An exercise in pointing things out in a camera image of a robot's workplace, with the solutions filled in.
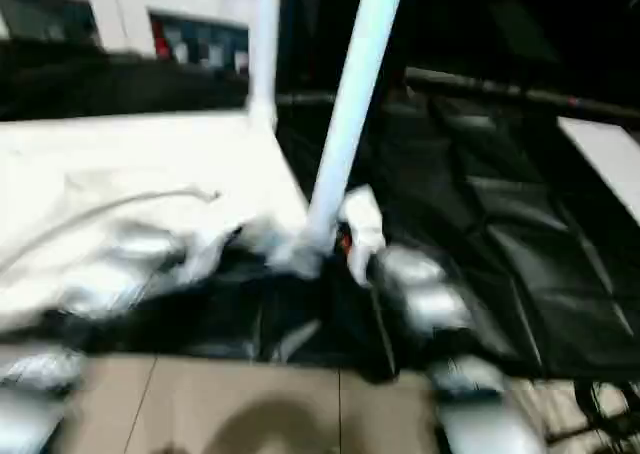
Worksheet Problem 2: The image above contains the red bottle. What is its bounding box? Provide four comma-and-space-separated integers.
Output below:
153, 21, 173, 58

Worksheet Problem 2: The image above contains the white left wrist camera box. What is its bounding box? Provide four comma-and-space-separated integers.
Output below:
170, 214, 276, 285

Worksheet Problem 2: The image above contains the dark metal rod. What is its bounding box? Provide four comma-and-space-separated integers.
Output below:
405, 67, 640, 120

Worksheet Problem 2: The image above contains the white plastic table leg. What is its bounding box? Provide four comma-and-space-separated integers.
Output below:
247, 0, 284, 130
300, 0, 409, 255

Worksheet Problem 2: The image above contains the black floor cable coil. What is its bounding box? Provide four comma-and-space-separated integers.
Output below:
575, 382, 640, 447

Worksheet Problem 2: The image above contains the black work mat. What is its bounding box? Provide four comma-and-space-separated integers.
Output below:
0, 44, 640, 385

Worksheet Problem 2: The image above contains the white plastic table top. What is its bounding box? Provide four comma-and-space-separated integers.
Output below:
0, 109, 326, 335

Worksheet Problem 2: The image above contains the white flat board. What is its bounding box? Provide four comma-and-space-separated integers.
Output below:
558, 117, 640, 225

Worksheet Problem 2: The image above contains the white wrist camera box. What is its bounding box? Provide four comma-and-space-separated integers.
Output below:
170, 214, 276, 285
338, 184, 389, 285

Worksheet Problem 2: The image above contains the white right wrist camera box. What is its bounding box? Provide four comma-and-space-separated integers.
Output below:
338, 184, 389, 285

